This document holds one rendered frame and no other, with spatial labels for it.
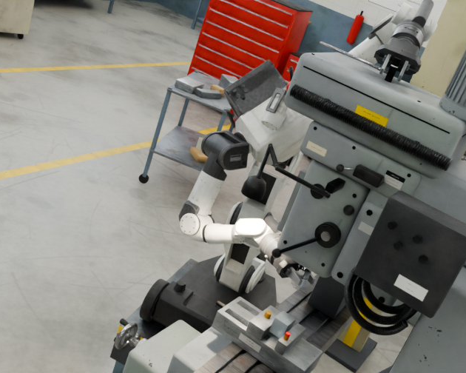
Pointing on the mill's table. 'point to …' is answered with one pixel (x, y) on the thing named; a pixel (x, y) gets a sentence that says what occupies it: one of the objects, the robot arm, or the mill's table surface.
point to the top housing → (379, 109)
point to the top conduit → (371, 127)
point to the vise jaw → (261, 324)
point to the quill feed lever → (329, 239)
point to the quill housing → (302, 218)
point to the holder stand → (328, 296)
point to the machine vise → (240, 317)
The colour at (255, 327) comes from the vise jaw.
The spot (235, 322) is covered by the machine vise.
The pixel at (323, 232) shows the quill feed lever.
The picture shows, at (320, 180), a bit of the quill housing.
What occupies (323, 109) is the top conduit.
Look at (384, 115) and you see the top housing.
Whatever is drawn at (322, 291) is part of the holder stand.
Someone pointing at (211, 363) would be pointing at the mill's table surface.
